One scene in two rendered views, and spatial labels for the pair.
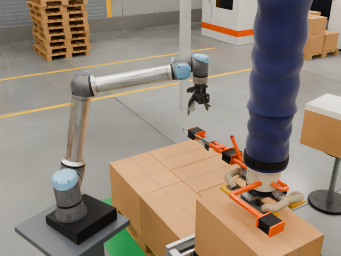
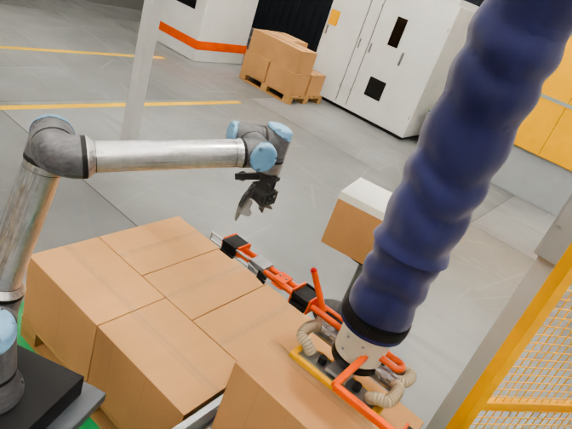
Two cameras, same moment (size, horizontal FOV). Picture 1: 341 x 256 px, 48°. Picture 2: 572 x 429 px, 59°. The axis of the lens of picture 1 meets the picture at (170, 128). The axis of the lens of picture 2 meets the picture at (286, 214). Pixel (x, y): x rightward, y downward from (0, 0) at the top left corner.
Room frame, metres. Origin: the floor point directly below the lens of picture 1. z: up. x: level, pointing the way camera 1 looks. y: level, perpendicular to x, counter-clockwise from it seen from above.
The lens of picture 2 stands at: (0.71, 0.52, 2.24)
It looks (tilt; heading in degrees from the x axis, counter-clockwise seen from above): 26 degrees down; 331
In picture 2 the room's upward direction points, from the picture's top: 20 degrees clockwise
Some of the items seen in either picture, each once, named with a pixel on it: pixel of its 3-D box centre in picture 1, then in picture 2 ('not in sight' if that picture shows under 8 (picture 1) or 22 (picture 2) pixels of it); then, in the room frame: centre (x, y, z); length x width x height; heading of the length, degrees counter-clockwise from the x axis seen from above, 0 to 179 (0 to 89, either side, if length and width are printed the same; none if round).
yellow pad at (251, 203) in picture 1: (248, 197); (338, 375); (1.67, -0.41, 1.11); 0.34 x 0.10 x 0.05; 32
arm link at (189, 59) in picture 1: (181, 65); (247, 137); (2.18, -0.06, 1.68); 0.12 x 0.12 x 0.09; 4
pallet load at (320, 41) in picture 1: (305, 33); (287, 66); (9.23, -3.20, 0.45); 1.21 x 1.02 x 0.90; 31
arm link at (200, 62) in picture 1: (200, 65); (275, 142); (2.20, -0.17, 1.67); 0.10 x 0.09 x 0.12; 94
